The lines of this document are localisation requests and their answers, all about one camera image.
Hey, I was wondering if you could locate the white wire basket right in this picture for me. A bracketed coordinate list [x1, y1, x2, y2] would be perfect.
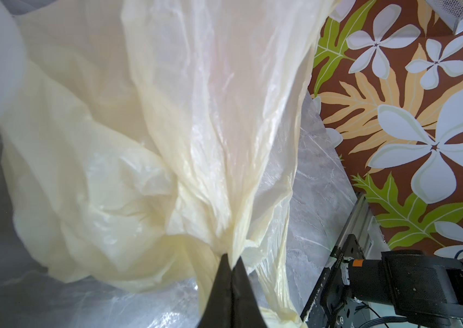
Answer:
[426, 0, 463, 35]

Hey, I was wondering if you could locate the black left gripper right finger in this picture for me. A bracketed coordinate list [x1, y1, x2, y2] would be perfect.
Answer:
[231, 258, 267, 328]

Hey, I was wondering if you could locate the yellow orange-print plastic bag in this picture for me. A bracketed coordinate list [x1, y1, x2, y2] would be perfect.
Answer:
[0, 1, 335, 327]

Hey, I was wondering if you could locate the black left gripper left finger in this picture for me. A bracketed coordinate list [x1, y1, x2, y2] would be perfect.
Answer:
[198, 254, 234, 328]

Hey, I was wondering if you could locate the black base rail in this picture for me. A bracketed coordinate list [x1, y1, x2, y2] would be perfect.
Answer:
[301, 193, 374, 328]

